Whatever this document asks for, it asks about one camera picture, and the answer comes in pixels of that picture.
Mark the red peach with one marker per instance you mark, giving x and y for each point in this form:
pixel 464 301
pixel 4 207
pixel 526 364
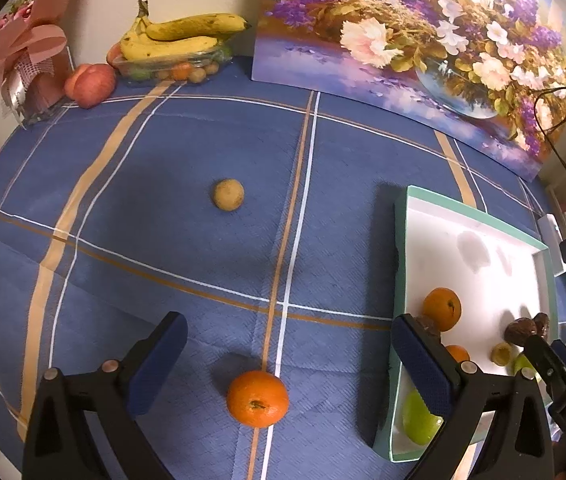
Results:
pixel 90 85

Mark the green mango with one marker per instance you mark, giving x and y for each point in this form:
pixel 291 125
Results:
pixel 418 422

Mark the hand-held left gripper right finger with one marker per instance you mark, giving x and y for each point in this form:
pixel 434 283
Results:
pixel 420 365

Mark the white power strip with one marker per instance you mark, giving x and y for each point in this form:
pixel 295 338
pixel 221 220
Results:
pixel 548 232

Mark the blue plaid tablecloth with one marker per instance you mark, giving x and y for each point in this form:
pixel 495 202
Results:
pixel 163 260

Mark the small red fruit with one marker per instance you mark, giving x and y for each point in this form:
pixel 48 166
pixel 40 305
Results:
pixel 113 55

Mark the clear plastic fruit container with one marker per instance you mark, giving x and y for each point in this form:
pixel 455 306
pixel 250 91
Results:
pixel 173 72

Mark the pink gift bouquet box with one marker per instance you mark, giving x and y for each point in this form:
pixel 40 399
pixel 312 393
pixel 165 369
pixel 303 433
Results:
pixel 28 45

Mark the floral painting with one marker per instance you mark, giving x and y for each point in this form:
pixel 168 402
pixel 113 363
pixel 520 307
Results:
pixel 413 35

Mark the yellow-brown longan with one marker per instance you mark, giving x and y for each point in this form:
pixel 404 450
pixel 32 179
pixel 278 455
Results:
pixel 228 194
pixel 502 353

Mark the small orange mandarin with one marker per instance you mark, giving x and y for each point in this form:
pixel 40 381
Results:
pixel 458 352

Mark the yellow banana bunch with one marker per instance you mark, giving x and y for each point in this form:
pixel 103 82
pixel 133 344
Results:
pixel 178 47

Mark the small light green fruit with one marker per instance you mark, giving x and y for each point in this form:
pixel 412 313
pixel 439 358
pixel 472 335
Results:
pixel 522 364

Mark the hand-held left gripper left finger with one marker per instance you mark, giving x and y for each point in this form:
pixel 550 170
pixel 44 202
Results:
pixel 155 365

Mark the white tray with teal rim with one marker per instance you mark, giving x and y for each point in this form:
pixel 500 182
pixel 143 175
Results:
pixel 483 280

